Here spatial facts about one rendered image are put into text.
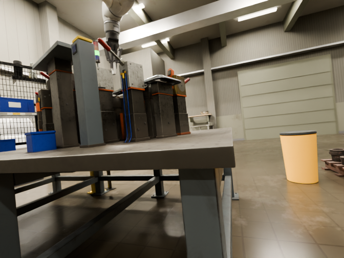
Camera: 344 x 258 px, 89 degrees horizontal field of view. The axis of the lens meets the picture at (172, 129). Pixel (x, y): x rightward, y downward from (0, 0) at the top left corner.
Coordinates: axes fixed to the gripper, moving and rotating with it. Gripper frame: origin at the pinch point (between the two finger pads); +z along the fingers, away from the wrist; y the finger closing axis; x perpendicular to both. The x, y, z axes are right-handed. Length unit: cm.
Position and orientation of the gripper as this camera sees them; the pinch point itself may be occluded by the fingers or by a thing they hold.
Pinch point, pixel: (113, 68)
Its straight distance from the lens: 118.5
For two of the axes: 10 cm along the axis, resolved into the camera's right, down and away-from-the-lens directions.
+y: 6.5, -0.7, 7.6
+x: -7.6, -0.5, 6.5
